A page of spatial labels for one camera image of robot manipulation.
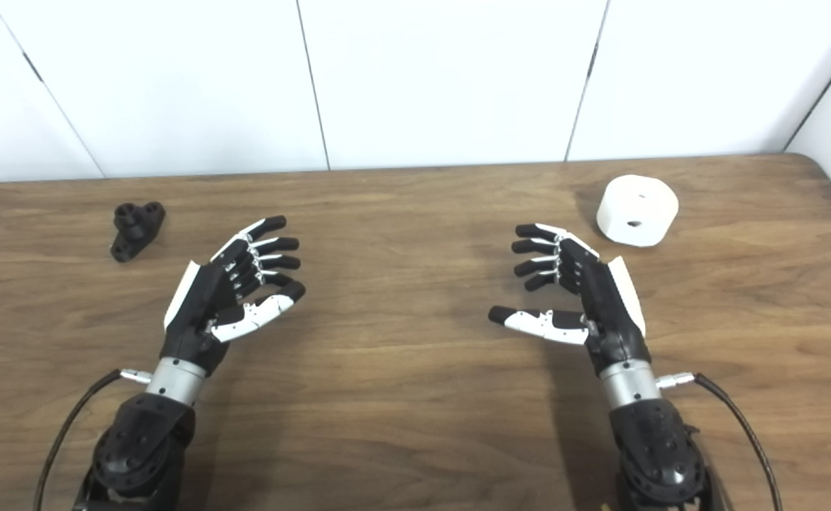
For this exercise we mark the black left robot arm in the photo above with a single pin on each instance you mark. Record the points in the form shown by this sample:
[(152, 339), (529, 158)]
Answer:
[(145, 440)]

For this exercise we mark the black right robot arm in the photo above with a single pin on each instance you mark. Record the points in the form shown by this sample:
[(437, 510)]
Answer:
[(656, 447)]

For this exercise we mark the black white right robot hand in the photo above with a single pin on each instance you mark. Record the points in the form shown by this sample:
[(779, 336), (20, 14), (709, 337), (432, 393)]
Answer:
[(607, 305)]

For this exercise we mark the black plastic holder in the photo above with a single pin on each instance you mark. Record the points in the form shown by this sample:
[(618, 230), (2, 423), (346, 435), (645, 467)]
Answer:
[(135, 227)]

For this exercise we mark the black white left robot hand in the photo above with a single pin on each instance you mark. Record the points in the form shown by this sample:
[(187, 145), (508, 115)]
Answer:
[(202, 298)]

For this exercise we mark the round white cylinder piece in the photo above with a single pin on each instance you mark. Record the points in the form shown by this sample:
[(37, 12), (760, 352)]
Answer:
[(635, 206)]

